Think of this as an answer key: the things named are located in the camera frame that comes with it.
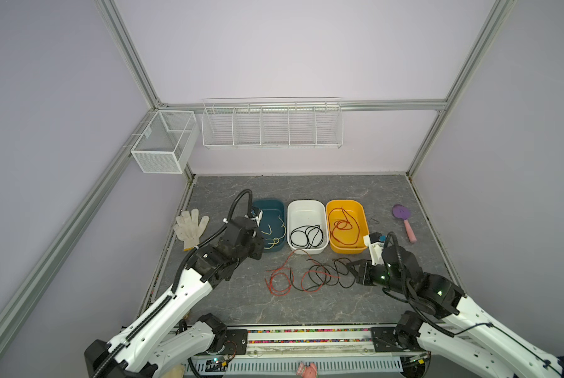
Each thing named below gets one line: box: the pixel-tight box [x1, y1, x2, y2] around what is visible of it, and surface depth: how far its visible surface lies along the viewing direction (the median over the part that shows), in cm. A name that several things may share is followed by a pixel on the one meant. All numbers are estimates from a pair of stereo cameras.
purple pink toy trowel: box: [391, 203, 417, 244], surface depth 105 cm
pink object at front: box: [296, 361, 318, 378], surface depth 68 cm
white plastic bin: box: [286, 199, 330, 255], surface depth 101 cm
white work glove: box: [173, 208, 210, 251], surface depth 104 cm
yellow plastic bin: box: [325, 199, 370, 255], surface depth 104 cm
